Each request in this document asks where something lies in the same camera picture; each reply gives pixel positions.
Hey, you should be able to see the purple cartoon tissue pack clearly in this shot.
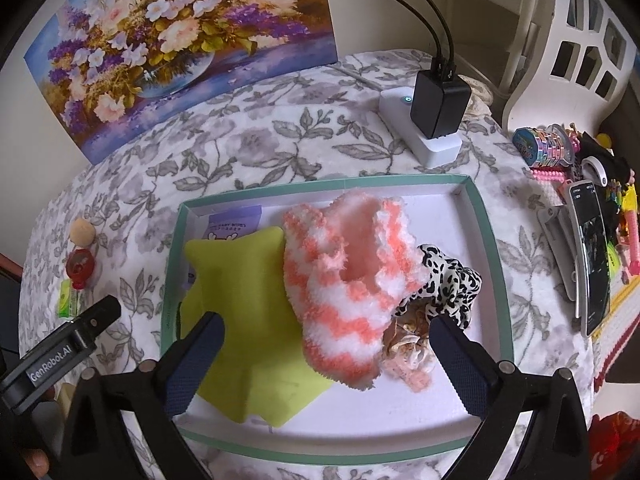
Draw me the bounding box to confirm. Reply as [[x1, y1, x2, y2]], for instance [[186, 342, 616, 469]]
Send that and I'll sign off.
[[186, 204, 264, 281]]

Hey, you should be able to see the white plastic chair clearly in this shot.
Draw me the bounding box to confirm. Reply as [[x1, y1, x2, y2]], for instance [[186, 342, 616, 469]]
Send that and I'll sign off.
[[502, 0, 637, 136]]

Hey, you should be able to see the lime green cloth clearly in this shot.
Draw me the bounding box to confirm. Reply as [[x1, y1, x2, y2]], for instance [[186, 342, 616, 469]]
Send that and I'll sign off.
[[180, 226, 332, 427]]

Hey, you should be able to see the pile of colourful stationery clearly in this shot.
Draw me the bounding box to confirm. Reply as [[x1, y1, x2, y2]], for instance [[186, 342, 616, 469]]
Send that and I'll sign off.
[[529, 123, 640, 291]]

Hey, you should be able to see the white box with teal rim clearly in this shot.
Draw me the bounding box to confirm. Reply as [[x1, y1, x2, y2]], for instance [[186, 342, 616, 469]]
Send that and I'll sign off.
[[160, 174, 513, 466]]

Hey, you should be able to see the floral grey white tablecloth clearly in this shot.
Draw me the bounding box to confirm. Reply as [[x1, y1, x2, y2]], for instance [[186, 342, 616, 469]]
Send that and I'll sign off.
[[18, 50, 593, 408]]

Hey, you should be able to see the colourful bead bracelet roll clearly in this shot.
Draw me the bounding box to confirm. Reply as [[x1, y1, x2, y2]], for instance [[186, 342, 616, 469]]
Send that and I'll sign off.
[[513, 122, 576, 170]]

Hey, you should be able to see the floral painting canvas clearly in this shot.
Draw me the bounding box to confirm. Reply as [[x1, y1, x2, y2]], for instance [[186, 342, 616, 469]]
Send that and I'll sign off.
[[25, 0, 337, 163]]

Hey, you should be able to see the leopard print scrunchie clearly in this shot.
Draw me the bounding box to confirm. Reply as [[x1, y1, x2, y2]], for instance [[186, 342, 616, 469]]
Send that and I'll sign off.
[[395, 244, 483, 330]]

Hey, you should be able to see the black charging cable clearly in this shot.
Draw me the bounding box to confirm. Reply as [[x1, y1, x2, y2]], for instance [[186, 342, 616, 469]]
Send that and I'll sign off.
[[354, 0, 444, 68], [394, 0, 458, 68]]

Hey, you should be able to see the red fabric item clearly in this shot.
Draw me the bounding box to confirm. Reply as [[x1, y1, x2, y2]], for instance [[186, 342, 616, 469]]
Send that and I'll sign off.
[[588, 411, 640, 480]]

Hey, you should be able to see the operator hand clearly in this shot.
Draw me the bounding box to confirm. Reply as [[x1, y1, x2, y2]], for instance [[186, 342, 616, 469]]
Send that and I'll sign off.
[[23, 450, 50, 479]]

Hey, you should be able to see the pink beige scrunchie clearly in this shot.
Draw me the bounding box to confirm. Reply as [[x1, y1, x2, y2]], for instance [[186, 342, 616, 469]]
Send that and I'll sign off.
[[381, 306, 436, 393]]

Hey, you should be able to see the black smartphone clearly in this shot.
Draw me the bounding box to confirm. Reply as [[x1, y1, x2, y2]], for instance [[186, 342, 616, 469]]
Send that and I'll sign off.
[[567, 180, 611, 337]]

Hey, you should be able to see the black power adapter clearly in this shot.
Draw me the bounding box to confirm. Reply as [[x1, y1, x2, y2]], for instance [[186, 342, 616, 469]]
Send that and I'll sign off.
[[410, 56, 472, 140]]

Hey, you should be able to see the small green tissue pack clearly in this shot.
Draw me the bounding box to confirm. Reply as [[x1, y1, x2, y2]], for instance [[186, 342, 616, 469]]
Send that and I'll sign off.
[[56, 280, 84, 320]]

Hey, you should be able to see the red pink scrunchie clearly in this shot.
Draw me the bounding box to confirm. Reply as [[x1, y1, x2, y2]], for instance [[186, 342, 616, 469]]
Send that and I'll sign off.
[[65, 248, 96, 290]]

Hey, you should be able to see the pink white chevron cloth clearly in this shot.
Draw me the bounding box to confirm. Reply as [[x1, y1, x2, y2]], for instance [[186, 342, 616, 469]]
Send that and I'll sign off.
[[282, 190, 430, 390]]

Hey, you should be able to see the beige makeup sponge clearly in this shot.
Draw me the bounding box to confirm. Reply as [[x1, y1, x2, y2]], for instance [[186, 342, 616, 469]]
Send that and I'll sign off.
[[70, 218, 96, 248]]

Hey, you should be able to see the white power strip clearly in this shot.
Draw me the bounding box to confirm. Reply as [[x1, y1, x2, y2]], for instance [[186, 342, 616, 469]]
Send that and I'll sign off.
[[377, 86, 464, 168]]

